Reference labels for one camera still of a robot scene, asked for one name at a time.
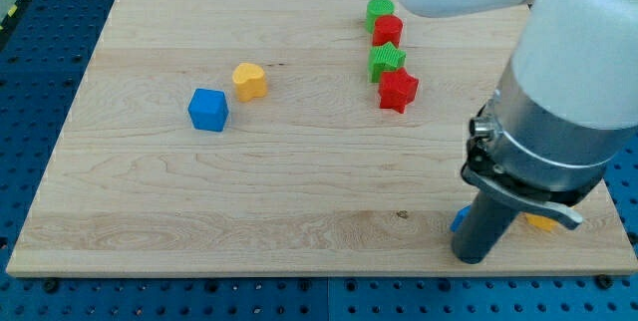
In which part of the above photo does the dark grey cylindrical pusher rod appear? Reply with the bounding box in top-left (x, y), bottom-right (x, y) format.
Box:
top-left (452, 191), bottom-right (519, 264)

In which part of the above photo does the silver tool mount with lever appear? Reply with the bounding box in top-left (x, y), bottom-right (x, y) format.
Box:
top-left (461, 67), bottom-right (637, 230)

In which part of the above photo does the blue triangle block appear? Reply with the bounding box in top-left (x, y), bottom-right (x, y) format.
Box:
top-left (450, 205), bottom-right (471, 232)

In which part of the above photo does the yellow block behind arm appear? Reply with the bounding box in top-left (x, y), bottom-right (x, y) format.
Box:
top-left (524, 213), bottom-right (558, 232)

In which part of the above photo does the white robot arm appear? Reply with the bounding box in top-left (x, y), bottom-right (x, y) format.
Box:
top-left (399, 0), bottom-right (637, 264)

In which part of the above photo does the red star block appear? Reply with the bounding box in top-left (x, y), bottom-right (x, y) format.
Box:
top-left (378, 68), bottom-right (420, 114)

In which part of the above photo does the green star block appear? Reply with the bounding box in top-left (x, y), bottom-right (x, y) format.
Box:
top-left (368, 42), bottom-right (407, 83)

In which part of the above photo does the red cylinder block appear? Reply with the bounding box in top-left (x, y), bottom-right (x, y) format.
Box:
top-left (372, 15), bottom-right (404, 47)

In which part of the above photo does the green cylinder block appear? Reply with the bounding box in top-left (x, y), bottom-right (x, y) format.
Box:
top-left (365, 0), bottom-right (395, 34)

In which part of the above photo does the wooden board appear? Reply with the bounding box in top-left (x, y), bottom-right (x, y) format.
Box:
top-left (7, 0), bottom-right (637, 278)

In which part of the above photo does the yellow heart block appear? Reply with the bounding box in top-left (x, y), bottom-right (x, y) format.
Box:
top-left (232, 63), bottom-right (268, 102)

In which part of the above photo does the blue cube block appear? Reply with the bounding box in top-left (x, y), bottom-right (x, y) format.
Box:
top-left (188, 89), bottom-right (229, 133)

